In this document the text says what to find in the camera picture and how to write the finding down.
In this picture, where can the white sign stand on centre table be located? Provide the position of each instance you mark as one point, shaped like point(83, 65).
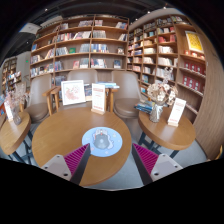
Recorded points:
point(8, 111)

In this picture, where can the round wooden table centre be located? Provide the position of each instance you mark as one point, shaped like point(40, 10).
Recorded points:
point(12, 135)

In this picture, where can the white sign stand with red text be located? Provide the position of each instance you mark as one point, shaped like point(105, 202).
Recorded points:
point(98, 98)

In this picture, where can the round wooden table with mousepad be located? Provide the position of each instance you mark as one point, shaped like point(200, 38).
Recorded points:
point(62, 133)

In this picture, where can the white sign stand right table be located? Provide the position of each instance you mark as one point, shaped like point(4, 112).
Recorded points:
point(176, 112)

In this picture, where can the distant wooden bookshelf left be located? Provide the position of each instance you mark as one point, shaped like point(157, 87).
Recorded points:
point(10, 76)

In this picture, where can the large wooden bookshelf back wall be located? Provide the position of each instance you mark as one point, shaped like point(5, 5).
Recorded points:
point(93, 41)

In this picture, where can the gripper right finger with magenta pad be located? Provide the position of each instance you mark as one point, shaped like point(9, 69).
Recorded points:
point(152, 166)

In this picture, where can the round wooden table far right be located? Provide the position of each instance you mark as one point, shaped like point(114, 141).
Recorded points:
point(161, 133)

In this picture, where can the beige cushioned wooden chair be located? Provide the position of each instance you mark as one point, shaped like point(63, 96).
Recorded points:
point(40, 105)

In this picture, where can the glass vase with dried flowers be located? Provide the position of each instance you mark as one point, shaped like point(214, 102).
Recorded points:
point(16, 99)

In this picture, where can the white framed floral picture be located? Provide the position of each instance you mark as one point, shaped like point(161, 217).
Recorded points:
point(73, 92)

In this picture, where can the yellow framed poster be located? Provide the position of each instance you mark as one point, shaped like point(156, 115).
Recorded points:
point(194, 42)

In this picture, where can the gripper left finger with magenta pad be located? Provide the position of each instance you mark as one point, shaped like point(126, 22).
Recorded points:
point(70, 167)

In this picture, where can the stack of books on chair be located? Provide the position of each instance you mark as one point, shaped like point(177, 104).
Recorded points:
point(143, 107)

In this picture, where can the wooden bookshelf right wall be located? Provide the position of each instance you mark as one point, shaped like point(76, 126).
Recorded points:
point(159, 43)

